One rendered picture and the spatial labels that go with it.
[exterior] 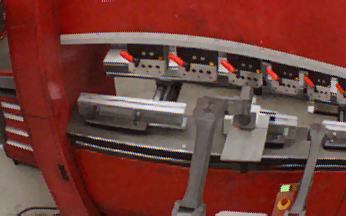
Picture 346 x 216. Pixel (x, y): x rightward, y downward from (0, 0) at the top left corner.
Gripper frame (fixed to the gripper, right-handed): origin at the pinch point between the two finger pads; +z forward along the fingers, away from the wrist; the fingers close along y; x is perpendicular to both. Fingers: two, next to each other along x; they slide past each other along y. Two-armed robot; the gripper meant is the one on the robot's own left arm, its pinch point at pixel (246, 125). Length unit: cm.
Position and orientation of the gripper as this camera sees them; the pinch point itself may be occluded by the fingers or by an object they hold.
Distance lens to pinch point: 276.4
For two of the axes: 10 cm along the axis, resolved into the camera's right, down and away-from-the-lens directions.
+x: -1.8, 9.4, -2.9
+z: 1.8, 3.2, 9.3
